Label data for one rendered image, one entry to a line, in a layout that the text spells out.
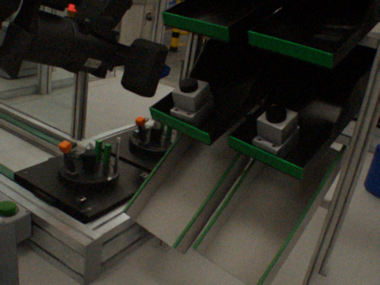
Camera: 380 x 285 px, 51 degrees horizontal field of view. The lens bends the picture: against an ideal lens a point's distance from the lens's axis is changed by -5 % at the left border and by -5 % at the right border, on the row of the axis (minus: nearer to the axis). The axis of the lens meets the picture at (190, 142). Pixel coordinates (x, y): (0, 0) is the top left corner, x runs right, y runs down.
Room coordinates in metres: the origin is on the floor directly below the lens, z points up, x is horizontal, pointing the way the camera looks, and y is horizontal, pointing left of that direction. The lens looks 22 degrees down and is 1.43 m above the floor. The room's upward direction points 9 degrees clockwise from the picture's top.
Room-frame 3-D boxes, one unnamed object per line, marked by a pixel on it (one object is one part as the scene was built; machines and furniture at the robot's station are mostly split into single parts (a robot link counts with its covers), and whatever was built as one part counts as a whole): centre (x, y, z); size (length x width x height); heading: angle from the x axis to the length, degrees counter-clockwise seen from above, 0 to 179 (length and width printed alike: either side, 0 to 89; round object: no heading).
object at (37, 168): (0.83, 0.22, 0.96); 0.24 x 0.24 x 0.02; 62
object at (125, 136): (1.06, 0.09, 1.01); 0.24 x 0.24 x 0.13; 62
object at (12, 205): (0.65, 0.33, 0.96); 0.04 x 0.04 x 0.02
